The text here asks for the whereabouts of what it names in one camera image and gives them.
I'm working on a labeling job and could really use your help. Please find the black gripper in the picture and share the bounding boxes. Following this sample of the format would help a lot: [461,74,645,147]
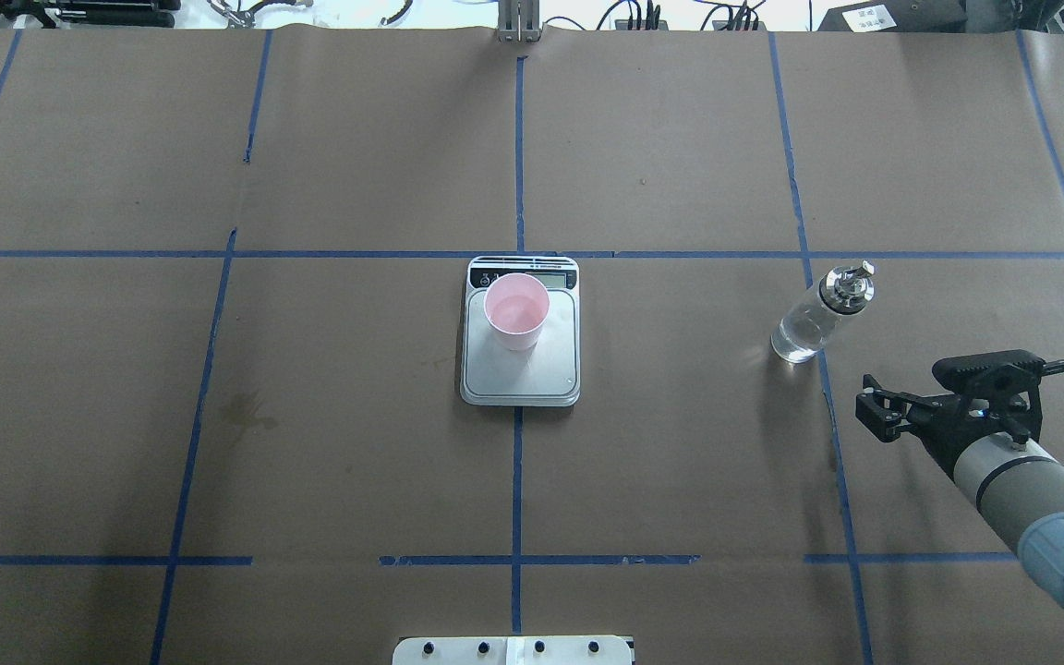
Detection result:
[854,373,986,478]

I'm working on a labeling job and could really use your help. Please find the clear glass sauce bottle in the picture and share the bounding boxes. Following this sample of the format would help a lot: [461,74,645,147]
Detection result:
[771,260,876,365]

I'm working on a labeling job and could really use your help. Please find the pink plastic cup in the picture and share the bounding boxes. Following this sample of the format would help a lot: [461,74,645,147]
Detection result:
[484,272,550,352]

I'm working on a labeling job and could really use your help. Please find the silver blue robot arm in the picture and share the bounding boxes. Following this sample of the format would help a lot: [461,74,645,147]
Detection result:
[854,367,1064,610]

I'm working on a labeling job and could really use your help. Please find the silver digital kitchen scale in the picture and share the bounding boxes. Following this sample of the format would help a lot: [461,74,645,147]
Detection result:
[459,256,580,408]

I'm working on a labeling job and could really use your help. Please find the black box with label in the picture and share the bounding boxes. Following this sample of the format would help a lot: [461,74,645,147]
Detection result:
[815,1,968,33]

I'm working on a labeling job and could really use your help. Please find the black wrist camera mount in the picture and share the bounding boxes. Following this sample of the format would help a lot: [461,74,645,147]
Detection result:
[930,349,1046,450]

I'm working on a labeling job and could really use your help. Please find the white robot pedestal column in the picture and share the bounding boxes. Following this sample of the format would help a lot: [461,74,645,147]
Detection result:
[392,635,636,664]

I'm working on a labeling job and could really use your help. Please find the aluminium frame post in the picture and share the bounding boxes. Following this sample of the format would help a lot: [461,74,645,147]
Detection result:
[497,0,543,43]

